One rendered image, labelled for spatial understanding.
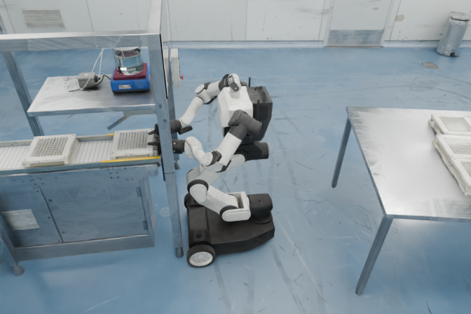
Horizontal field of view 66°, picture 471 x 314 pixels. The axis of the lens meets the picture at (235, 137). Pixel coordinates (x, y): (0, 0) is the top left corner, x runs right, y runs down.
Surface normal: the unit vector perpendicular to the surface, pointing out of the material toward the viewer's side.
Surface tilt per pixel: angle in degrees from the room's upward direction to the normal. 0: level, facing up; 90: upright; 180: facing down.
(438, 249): 0
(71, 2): 90
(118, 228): 90
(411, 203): 0
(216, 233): 0
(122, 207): 90
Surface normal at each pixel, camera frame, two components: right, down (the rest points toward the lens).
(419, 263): 0.02, -0.80
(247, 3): 0.05, 0.59
